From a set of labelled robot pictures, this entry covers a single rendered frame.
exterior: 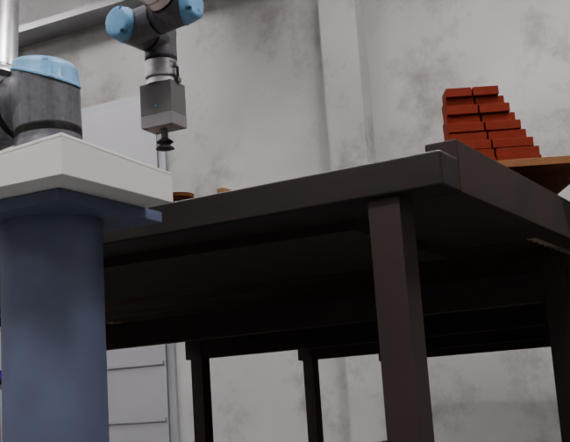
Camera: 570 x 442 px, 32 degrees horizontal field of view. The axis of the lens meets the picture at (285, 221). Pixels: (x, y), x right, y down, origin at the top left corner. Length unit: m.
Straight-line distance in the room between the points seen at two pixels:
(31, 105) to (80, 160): 0.26
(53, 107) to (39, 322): 0.37
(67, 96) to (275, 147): 6.10
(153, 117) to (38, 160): 0.80
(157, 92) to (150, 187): 0.67
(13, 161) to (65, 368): 0.34
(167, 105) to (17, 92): 0.57
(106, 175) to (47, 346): 0.29
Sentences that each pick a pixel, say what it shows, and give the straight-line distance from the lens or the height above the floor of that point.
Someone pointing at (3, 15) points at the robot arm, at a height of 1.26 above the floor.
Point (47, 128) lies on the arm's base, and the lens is 1.70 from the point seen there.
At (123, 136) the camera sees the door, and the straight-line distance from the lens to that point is 8.58.
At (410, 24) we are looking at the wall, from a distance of 7.56.
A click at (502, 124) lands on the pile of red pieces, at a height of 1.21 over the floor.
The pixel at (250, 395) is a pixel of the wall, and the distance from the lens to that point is 7.70.
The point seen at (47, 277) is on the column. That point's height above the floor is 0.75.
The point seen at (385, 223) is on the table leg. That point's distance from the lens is 1.66.
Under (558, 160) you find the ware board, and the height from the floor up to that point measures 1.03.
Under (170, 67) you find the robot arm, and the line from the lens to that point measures 2.29.
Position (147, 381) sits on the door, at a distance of 8.17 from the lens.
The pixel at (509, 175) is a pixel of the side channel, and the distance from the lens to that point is 1.98.
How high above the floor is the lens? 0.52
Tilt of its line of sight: 10 degrees up
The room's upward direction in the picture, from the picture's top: 4 degrees counter-clockwise
